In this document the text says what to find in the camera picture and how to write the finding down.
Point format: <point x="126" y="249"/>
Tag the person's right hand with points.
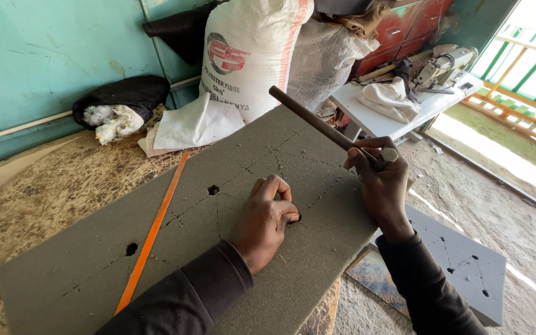
<point x="384" y="195"/>

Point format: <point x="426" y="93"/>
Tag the person's left hand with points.
<point x="256" y="228"/>

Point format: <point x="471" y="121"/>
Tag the person's right fingers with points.
<point x="365" y="151"/>

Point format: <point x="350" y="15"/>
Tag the dark metal pipe punch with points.
<point x="312" y="118"/>

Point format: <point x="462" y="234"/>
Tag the white work table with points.
<point x="375" y="122"/>

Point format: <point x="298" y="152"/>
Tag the crumpled white fabric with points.
<point x="386" y="100"/>

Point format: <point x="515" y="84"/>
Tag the wooden stick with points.
<point x="376" y="73"/>

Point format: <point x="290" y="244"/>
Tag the black fabric piece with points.
<point x="405" y="74"/>

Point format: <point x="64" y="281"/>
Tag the clear plastic stuffing bag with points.
<point x="324" y="60"/>

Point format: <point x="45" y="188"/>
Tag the cream sewing machine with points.
<point x="445" y="67"/>

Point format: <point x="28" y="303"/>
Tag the red wooden cabinet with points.
<point x="405" y="32"/>

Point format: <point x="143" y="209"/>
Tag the brown cloth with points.
<point x="358" y="21"/>

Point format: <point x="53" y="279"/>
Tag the printed sign board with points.
<point x="374" y="281"/>

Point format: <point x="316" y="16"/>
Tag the small grey foam sheet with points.
<point x="463" y="265"/>

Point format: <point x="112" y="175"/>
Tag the white woven fibre sack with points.
<point x="249" y="51"/>

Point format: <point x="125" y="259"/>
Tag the green and orange railing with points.
<point x="524" y="88"/>

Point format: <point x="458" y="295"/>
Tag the folded white cloth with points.
<point x="193" y="128"/>

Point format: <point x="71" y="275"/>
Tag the large grey foam sheet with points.
<point x="193" y="260"/>

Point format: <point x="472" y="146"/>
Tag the black hanging cloth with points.
<point x="182" y="30"/>

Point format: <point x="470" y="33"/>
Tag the orange flat strip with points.
<point x="152" y="232"/>

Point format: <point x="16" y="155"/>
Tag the black bag with white stuffing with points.
<point x="119" y="102"/>

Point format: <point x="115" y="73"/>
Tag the white wall pipe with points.
<point x="21" y="124"/>

